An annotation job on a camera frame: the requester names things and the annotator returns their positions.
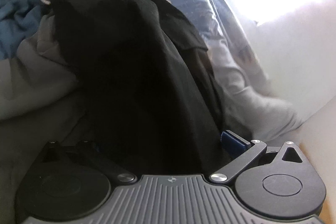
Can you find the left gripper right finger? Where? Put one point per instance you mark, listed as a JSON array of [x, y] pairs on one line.
[[244, 155]]

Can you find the black garment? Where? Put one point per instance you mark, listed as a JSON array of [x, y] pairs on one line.
[[147, 83]]

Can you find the grey garment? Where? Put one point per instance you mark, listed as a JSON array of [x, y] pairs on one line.
[[38, 90]]

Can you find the grey white quilt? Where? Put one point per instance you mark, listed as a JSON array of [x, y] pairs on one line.
[[267, 118]]

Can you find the teal garment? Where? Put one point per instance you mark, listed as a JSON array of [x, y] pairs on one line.
[[20, 19]]

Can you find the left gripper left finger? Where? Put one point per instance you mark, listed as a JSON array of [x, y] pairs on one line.
[[98, 161]]

